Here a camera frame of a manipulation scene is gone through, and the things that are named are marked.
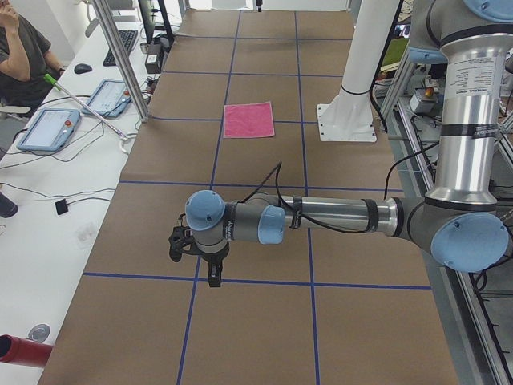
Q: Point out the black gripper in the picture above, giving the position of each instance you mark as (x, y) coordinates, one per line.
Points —
(212, 257)

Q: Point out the pink and grey towel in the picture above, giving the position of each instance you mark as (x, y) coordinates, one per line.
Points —
(248, 121)

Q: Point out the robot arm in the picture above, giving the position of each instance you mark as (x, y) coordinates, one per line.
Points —
(474, 37)

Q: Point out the small black square pad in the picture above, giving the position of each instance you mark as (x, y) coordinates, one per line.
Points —
(61, 206)

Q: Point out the round metal desk grommet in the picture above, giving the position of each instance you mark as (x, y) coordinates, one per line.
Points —
(39, 333)

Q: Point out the far blue teach pendant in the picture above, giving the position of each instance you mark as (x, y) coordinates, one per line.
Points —
(110, 98)

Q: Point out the blue teach pendant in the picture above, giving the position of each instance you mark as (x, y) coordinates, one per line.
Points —
(50, 130)
(110, 98)

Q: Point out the red cylinder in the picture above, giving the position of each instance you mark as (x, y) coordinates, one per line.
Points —
(24, 352)

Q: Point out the near blue teach pendant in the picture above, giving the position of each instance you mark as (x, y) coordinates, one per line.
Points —
(50, 130)

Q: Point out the black power adapter box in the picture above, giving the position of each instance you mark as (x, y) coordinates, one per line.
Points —
(154, 59)

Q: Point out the black computer mouse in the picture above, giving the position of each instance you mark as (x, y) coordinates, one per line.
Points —
(82, 68)

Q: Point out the green tipped metal rod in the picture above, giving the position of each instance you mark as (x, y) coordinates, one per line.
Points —
(51, 80)

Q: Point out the seated person in grey shirt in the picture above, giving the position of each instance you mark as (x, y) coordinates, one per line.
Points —
(26, 57)

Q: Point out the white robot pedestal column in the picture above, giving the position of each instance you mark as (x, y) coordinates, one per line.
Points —
(349, 116)

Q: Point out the aluminium frame post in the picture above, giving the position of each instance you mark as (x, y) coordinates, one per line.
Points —
(111, 33)

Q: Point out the aluminium frame rack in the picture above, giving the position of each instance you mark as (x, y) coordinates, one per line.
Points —
(468, 254)

